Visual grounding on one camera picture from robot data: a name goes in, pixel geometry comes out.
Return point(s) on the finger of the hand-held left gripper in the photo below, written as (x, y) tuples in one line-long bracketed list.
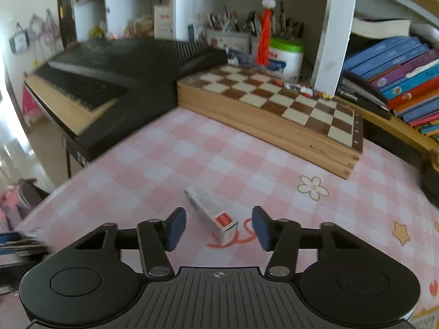
[(20, 246)]

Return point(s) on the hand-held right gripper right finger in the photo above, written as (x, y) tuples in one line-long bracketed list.
[(262, 229)]

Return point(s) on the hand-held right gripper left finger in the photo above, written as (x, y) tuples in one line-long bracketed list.
[(176, 229)]

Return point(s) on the small white box red end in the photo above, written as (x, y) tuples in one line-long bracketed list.
[(209, 209)]

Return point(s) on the pink checkered desktop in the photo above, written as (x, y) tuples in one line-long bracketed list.
[(240, 150)]

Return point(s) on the black keyboard stand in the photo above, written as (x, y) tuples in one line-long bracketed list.
[(73, 159)]

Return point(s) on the wooden chessboard box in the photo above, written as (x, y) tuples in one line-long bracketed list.
[(274, 102)]

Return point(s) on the red white wrapped candy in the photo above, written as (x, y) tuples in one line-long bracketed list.
[(288, 85), (322, 95)]

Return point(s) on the black electronic keyboard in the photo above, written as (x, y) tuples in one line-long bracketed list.
[(137, 68)]

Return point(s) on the black stapler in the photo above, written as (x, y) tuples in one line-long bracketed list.
[(363, 97)]

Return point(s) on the white jar green lid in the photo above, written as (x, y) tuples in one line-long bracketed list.
[(286, 60)]

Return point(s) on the blue tissue packet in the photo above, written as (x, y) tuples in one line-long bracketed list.
[(240, 57)]

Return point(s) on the small pen holder with pens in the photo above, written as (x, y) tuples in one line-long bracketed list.
[(260, 46)]

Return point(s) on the red tassel ornament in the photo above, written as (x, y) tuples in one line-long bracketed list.
[(263, 41)]

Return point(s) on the white pen holder with pens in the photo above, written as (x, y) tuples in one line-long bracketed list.
[(228, 41)]

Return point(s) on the small blue white book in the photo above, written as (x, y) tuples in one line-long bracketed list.
[(197, 34)]

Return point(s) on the blue hanging bag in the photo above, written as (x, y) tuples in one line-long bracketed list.
[(19, 39)]

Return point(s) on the white box red label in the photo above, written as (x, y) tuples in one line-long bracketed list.
[(163, 20)]

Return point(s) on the row of blue picture books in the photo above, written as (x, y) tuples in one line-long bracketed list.
[(404, 75)]

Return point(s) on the pink hanging bag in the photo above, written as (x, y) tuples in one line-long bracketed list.
[(46, 31)]

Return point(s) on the white wooden bookshelf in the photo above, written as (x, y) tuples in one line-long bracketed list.
[(338, 24)]

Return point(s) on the thick black cover book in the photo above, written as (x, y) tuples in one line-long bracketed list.
[(380, 28)]

